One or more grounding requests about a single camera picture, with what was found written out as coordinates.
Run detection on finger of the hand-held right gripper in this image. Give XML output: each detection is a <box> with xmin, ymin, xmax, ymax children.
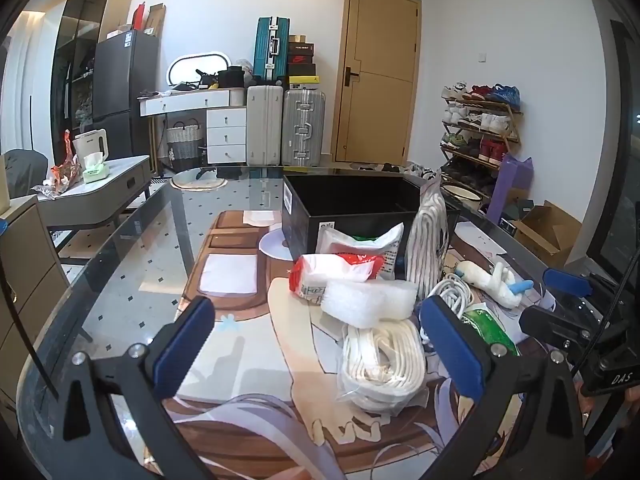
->
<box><xmin>519</xmin><ymin>304</ymin><xmax>609</xmax><ymax>352</ymax></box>
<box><xmin>543</xmin><ymin>267</ymin><xmax>624</xmax><ymax>298</ymax></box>

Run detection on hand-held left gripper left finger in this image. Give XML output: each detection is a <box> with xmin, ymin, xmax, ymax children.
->
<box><xmin>61</xmin><ymin>295</ymin><xmax>217</xmax><ymax>480</ymax></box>

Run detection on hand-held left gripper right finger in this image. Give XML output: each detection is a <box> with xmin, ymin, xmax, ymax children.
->
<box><xmin>419</xmin><ymin>294</ymin><xmax>588</xmax><ymax>480</ymax></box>

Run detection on green packet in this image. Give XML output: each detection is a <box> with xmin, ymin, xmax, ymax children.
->
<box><xmin>462</xmin><ymin>307</ymin><xmax>522</xmax><ymax>357</ymax></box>

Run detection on white charging cable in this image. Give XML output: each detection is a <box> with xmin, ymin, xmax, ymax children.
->
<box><xmin>426</xmin><ymin>279</ymin><xmax>476</xmax><ymax>322</ymax></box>

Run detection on bagged white rope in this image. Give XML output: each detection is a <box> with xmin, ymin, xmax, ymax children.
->
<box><xmin>337</xmin><ymin>317</ymin><xmax>427</xmax><ymax>414</ymax></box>

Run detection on white plush toy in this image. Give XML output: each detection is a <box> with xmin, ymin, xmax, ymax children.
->
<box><xmin>452</xmin><ymin>259</ymin><xmax>534</xmax><ymax>309</ymax></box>

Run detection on white bubble foam piece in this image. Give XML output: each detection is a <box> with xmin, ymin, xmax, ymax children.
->
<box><xmin>320</xmin><ymin>280</ymin><xmax>419</xmax><ymax>329</ymax></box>

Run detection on bagged striped socks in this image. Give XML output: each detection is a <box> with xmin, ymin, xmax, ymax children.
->
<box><xmin>405</xmin><ymin>180</ymin><xmax>452</xmax><ymax>302</ymax></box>

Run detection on white plastic bag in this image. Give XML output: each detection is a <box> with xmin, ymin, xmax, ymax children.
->
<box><xmin>316</xmin><ymin>222</ymin><xmax>405</xmax><ymax>281</ymax></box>

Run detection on white packet with red label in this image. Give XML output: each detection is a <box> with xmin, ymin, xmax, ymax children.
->
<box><xmin>289</xmin><ymin>252</ymin><xmax>387</xmax><ymax>307</ymax></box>

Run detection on black cardboard box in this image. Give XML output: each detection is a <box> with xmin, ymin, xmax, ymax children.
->
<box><xmin>281</xmin><ymin>174</ymin><xmax>462</xmax><ymax>262</ymax></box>

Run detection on open cardboard box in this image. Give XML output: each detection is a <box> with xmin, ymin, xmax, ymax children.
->
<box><xmin>509</xmin><ymin>200</ymin><xmax>584</xmax><ymax>267</ymax></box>

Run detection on round rug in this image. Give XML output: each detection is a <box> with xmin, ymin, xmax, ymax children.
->
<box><xmin>171</xmin><ymin>165</ymin><xmax>229</xmax><ymax>192</ymax></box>

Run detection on grey side table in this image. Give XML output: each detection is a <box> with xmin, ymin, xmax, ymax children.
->
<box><xmin>36</xmin><ymin>154</ymin><xmax>154</xmax><ymax>262</ymax></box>

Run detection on beige cabinet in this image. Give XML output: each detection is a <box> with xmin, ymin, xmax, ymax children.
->
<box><xmin>0</xmin><ymin>194</ymin><xmax>72</xmax><ymax>412</ymax></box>

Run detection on shoe rack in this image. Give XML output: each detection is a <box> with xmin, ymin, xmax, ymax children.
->
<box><xmin>439</xmin><ymin>81</ymin><xmax>524</xmax><ymax>202</ymax></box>

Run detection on shoes on floor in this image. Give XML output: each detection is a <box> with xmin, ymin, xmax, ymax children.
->
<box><xmin>349</xmin><ymin>161</ymin><xmax>437</xmax><ymax>179</ymax></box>

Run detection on green tissue pack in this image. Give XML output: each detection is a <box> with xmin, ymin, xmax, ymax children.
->
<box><xmin>81</xmin><ymin>155</ymin><xmax>110</xmax><ymax>184</ymax></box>

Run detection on wicker basket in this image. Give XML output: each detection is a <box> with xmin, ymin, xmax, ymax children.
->
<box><xmin>166</xmin><ymin>119</ymin><xmax>204</xmax><ymax>161</ymax></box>

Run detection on crumpled snack wrapper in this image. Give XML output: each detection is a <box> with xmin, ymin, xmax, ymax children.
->
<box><xmin>31</xmin><ymin>129</ymin><xmax>84</xmax><ymax>197</ymax></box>

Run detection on white vanity desk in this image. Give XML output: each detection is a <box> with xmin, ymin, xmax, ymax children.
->
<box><xmin>138</xmin><ymin>87</ymin><xmax>247</xmax><ymax>164</ymax></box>

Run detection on white kettle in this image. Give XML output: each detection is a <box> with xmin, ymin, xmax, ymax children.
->
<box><xmin>73</xmin><ymin>128</ymin><xmax>109</xmax><ymax>166</ymax></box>

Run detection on white suitcase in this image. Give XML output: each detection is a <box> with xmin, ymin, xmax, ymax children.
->
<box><xmin>245</xmin><ymin>84</ymin><xmax>284</xmax><ymax>166</ymax></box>

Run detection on silver suitcase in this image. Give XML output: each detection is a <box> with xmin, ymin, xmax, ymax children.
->
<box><xmin>281</xmin><ymin>88</ymin><xmax>327</xmax><ymax>166</ymax></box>

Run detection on black fridge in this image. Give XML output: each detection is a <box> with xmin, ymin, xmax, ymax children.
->
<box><xmin>92</xmin><ymin>29</ymin><xmax>160</xmax><ymax>159</ymax></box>

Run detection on wooden door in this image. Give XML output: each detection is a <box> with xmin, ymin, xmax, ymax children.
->
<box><xmin>331</xmin><ymin>0</ymin><xmax>422</xmax><ymax>164</ymax></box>

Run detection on black bag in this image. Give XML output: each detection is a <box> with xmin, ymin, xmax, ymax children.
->
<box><xmin>218</xmin><ymin>65</ymin><xmax>245</xmax><ymax>89</ymax></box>

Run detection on oval mirror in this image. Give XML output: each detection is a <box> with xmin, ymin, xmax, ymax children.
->
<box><xmin>167</xmin><ymin>51</ymin><xmax>231</xmax><ymax>89</ymax></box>

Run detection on tall glass cabinet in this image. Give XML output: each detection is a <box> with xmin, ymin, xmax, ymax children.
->
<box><xmin>49</xmin><ymin>0</ymin><xmax>135</xmax><ymax>152</ymax></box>

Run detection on teal suitcase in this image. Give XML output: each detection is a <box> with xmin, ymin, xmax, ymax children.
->
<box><xmin>253</xmin><ymin>16</ymin><xmax>290</xmax><ymax>84</ymax></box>

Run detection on flat cardboard box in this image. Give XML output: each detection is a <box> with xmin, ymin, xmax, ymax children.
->
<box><xmin>144</xmin><ymin>3</ymin><xmax>167</xmax><ymax>36</ymax></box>

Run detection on black cable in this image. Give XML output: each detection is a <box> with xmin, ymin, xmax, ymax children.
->
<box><xmin>0</xmin><ymin>254</ymin><xmax>59</xmax><ymax>402</ymax></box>

